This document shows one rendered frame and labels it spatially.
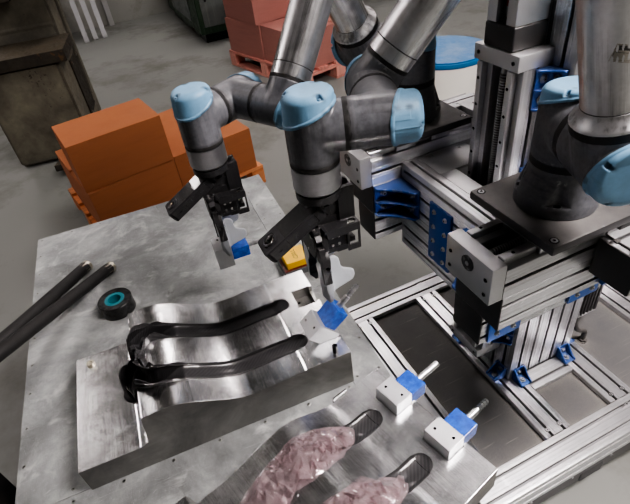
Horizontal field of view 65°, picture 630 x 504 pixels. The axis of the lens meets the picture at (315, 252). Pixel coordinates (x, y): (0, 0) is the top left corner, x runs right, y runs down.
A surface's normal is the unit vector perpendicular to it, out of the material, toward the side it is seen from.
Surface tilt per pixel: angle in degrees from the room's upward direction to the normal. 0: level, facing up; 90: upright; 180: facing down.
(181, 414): 90
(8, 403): 0
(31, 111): 90
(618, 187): 97
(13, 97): 90
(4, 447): 0
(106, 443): 0
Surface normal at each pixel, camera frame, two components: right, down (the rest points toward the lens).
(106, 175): 0.57, 0.47
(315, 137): 0.04, 0.62
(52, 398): -0.11, -0.77
